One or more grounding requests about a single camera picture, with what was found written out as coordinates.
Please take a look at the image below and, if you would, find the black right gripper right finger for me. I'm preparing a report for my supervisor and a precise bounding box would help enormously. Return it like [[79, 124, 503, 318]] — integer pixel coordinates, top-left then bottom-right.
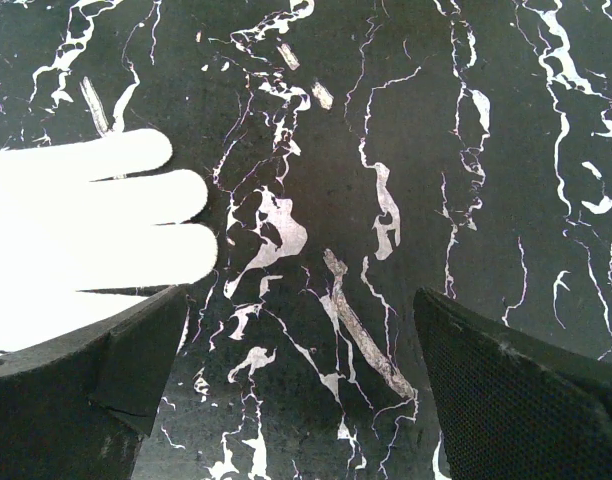
[[413, 288, 612, 479]]

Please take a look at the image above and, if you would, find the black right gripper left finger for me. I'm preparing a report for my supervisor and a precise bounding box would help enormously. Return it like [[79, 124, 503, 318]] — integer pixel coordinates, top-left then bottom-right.
[[0, 287, 187, 479]]

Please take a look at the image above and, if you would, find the cream glove red cuff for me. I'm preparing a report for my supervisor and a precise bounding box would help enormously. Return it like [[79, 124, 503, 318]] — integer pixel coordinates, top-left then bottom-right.
[[0, 129, 218, 355]]

